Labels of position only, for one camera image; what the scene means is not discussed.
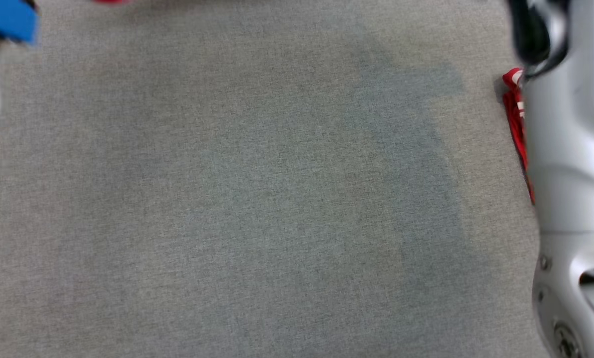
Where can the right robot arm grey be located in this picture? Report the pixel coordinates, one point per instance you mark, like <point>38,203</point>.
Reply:
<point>570,149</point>

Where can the red Bulls basketball jersey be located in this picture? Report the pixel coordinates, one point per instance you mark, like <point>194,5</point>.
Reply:
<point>516,119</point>

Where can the left blue camera mount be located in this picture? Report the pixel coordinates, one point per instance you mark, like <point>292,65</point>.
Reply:
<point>6,17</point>

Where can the red garment with white stripe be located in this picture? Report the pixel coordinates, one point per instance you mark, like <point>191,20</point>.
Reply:
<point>110,1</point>

